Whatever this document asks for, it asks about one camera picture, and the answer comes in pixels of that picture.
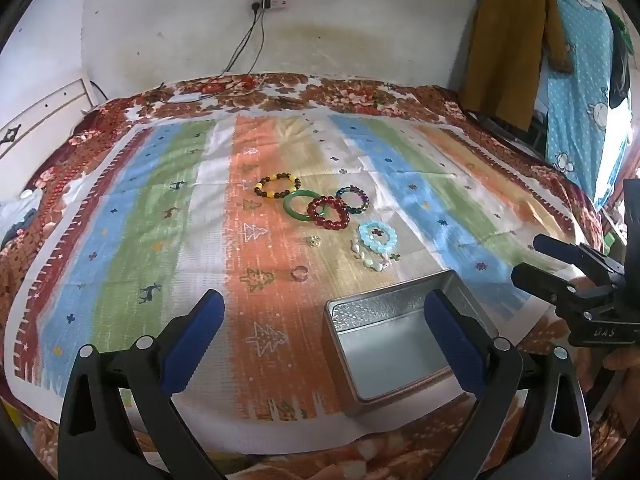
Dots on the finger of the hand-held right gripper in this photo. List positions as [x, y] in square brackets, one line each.
[575, 252]
[550, 285]

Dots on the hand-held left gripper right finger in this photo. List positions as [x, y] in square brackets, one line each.
[452, 345]

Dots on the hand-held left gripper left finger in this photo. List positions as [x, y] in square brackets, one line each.
[195, 340]

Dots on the metal tin box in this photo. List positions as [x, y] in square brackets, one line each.
[395, 355]

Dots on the green jade bangle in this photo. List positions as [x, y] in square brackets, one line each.
[290, 210]

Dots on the person's right hand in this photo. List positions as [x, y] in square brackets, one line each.
[625, 372]

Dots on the colourful striped cloth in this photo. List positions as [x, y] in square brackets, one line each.
[200, 240]

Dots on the blue patterned hanging cloth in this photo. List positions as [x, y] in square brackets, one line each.
[580, 85]

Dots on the dark hanging clothing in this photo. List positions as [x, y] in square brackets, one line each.
[620, 60]

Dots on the grey crumpled cloth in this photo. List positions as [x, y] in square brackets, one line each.
[20, 215]

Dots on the brown hanging garment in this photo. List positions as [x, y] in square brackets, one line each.
[505, 45]

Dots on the floral blanket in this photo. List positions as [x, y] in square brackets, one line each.
[350, 92]

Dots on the white headboard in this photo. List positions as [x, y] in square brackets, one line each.
[40, 115]

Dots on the white power strip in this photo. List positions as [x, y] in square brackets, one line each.
[272, 2]

